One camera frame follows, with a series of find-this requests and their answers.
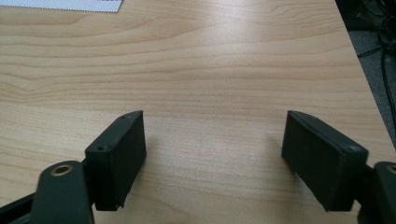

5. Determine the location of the black cable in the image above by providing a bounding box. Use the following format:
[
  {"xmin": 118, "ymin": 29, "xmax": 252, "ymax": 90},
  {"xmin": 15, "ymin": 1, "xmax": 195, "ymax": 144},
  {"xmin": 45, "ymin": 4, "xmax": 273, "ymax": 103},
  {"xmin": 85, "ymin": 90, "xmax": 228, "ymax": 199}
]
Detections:
[{"xmin": 356, "ymin": 0, "xmax": 396, "ymax": 132}]

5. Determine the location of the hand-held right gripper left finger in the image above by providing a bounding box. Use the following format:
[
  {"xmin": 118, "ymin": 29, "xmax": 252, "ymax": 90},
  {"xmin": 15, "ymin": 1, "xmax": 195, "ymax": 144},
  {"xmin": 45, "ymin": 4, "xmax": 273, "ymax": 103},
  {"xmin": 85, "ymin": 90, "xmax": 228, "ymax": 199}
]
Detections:
[{"xmin": 84, "ymin": 109, "xmax": 148, "ymax": 212}]

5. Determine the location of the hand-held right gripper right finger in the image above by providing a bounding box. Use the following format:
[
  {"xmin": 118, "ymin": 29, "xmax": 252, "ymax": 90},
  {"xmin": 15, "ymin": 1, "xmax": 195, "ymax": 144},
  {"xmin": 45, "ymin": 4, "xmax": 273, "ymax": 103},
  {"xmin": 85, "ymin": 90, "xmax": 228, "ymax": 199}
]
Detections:
[{"xmin": 280, "ymin": 109, "xmax": 370, "ymax": 213}]

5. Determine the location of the white patterned mat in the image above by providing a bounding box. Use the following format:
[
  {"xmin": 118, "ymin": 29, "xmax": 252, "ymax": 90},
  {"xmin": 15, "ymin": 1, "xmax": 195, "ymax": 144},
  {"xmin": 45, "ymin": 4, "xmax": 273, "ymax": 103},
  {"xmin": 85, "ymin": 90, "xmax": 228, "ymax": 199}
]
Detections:
[{"xmin": 0, "ymin": 0, "xmax": 124, "ymax": 14}]

